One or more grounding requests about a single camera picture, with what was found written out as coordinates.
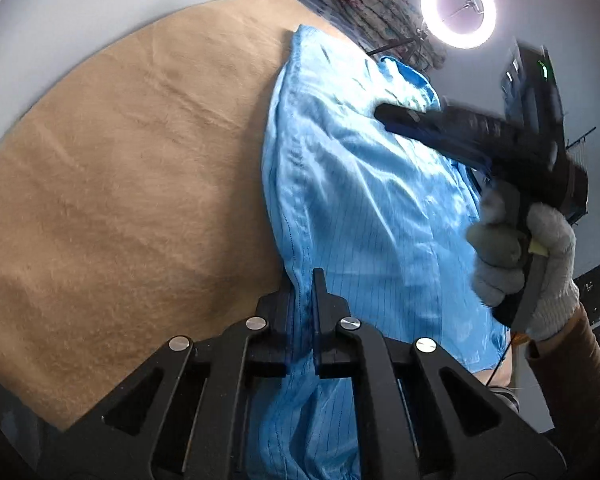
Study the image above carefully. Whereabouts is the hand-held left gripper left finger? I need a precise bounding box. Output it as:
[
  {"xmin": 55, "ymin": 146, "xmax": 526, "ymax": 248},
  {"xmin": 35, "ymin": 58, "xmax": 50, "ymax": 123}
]
[{"xmin": 40, "ymin": 282, "xmax": 308, "ymax": 480}]

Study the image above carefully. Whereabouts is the floral quilt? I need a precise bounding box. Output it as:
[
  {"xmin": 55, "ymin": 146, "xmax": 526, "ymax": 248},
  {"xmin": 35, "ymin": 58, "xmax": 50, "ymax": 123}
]
[{"xmin": 325, "ymin": 0, "xmax": 449, "ymax": 69}]

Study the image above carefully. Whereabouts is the blue checkered bed sheet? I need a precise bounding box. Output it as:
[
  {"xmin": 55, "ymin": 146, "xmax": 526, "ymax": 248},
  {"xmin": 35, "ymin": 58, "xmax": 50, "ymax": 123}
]
[{"xmin": 292, "ymin": 0, "xmax": 362, "ymax": 45}]

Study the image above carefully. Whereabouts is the white ring light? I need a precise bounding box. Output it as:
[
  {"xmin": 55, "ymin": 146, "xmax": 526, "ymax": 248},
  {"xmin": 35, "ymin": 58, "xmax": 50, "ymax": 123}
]
[{"xmin": 420, "ymin": 0, "xmax": 497, "ymax": 50}]

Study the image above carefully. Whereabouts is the black ring light tripod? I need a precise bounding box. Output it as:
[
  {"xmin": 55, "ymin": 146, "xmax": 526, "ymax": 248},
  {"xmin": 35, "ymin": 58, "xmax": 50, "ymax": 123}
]
[{"xmin": 365, "ymin": 25, "xmax": 432, "ymax": 68}]

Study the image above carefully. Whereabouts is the tan fleece blanket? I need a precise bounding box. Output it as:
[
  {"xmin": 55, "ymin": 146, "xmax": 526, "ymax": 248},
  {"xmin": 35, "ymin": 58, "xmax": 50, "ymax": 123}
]
[{"xmin": 0, "ymin": 0, "xmax": 342, "ymax": 432}]

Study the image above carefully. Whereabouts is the black cable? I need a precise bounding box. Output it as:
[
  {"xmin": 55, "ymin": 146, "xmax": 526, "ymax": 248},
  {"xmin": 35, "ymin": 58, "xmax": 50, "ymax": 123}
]
[{"xmin": 482, "ymin": 337, "xmax": 514, "ymax": 391}]

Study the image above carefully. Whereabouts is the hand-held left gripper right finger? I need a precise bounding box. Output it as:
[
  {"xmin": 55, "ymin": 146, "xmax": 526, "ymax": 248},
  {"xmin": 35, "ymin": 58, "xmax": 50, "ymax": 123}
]
[{"xmin": 312, "ymin": 268, "xmax": 567, "ymax": 480}]

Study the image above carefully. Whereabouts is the person's right forearm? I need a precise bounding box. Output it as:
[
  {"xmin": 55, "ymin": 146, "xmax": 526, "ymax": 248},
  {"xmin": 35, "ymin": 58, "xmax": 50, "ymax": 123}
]
[{"xmin": 525, "ymin": 305, "xmax": 600, "ymax": 442}]

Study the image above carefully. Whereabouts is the light blue striped coverall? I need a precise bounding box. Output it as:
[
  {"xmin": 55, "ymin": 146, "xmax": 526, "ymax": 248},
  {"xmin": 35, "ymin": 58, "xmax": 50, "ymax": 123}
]
[{"xmin": 245, "ymin": 24, "xmax": 509, "ymax": 480}]

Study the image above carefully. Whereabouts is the person's right hand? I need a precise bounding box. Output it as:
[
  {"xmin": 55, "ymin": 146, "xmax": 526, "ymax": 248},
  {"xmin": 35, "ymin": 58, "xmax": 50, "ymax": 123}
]
[{"xmin": 467, "ymin": 180, "xmax": 581, "ymax": 344}]

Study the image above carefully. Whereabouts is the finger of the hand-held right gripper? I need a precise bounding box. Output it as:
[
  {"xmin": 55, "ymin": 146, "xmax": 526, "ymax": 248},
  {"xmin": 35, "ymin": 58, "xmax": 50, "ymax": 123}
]
[
  {"xmin": 375, "ymin": 102, "xmax": 512, "ymax": 142},
  {"xmin": 386, "ymin": 121, "xmax": 495, "ymax": 170}
]

